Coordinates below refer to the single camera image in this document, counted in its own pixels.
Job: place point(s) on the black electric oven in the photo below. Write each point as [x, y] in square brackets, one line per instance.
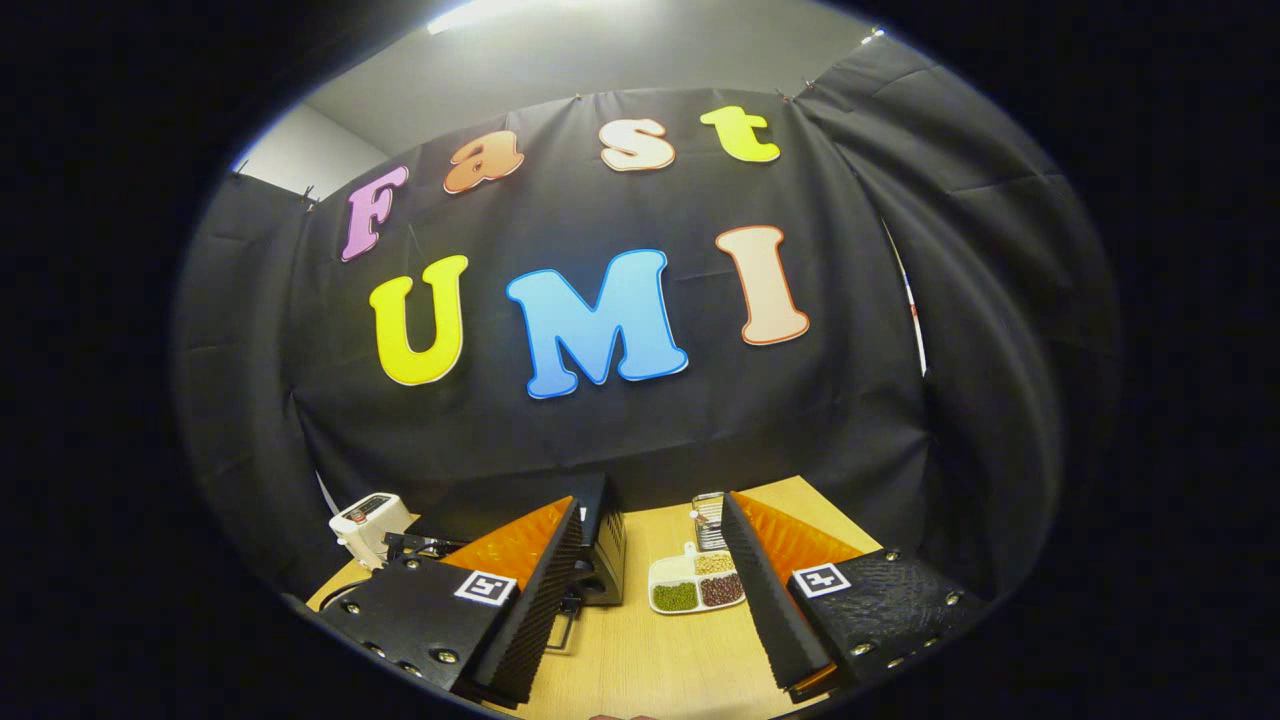
[605, 550]

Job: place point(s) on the white divided bean tray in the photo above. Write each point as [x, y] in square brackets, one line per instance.
[665, 572]

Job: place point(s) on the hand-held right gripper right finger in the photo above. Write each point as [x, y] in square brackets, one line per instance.
[765, 600]

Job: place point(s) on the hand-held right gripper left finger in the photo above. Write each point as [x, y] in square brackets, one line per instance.
[545, 600]

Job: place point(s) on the large ceiling light panel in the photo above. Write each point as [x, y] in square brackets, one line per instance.
[480, 12]

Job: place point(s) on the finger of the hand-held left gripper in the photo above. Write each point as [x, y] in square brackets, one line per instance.
[420, 546]

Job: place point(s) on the black backdrop cloth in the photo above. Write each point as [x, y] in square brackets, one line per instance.
[850, 400]

